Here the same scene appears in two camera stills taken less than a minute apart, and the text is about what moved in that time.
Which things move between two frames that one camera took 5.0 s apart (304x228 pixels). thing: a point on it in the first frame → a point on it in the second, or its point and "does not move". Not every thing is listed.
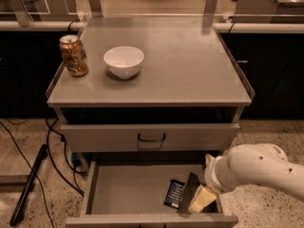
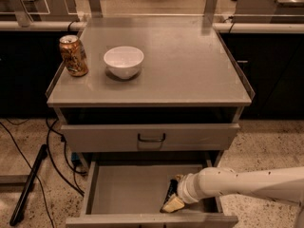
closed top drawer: (150, 137) does not move
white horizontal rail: (217, 27) does not move
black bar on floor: (28, 183) does not move
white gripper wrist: (211, 175) → (184, 189)
